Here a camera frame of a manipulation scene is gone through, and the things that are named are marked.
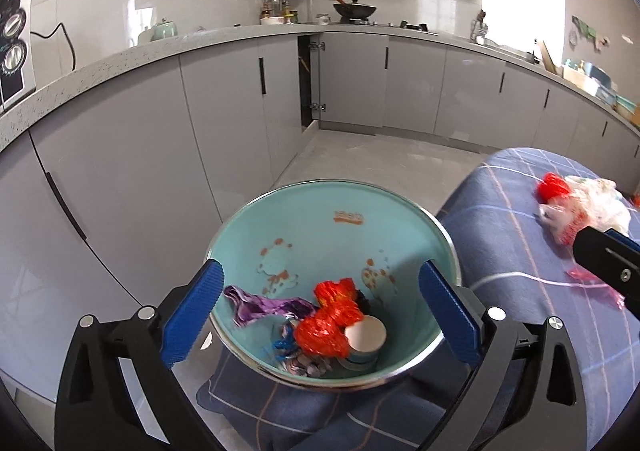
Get black wok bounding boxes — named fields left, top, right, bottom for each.
left=329, top=0, right=378, bottom=22

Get green kettle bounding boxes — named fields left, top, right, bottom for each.
left=151, top=20, right=180, bottom=42

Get grey kitchen base cabinets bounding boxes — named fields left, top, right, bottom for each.
left=0, top=23, right=640, bottom=404

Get blue plaid tablecloth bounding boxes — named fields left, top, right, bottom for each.
left=195, top=147, right=640, bottom=451

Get hanging kitchen cloths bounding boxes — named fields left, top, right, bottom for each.
left=570, top=16, right=613, bottom=52

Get white plastic bag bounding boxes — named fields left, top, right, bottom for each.
left=565, top=175, right=632, bottom=237

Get teal trash bin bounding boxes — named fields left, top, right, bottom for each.
left=205, top=179, right=460, bottom=392

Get small red mesh wad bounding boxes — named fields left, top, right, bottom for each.
left=537, top=173, right=571, bottom=204

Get black gas stove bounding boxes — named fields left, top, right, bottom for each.
left=340, top=17, right=432, bottom=32

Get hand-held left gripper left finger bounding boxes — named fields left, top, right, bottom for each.
left=54, top=258, right=224, bottom=451

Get stacked teal basins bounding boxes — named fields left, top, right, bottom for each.
left=614, top=95, right=640, bottom=118

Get red foil wrapper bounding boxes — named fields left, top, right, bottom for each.
left=294, top=278, right=366, bottom=358

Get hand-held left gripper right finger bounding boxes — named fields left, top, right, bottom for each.
left=419, top=260, right=587, bottom=451

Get clear red-printed plastic bag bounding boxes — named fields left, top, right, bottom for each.
left=539, top=198, right=627, bottom=308

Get small blue foil wrapper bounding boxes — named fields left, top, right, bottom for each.
left=272, top=336, right=301, bottom=362

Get black power cable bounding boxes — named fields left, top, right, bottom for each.
left=31, top=22, right=78, bottom=72

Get black and white microwave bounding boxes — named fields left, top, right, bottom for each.
left=0, top=0, right=37, bottom=112

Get purple foil wrapper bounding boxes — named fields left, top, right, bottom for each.
left=223, top=285, right=316, bottom=329

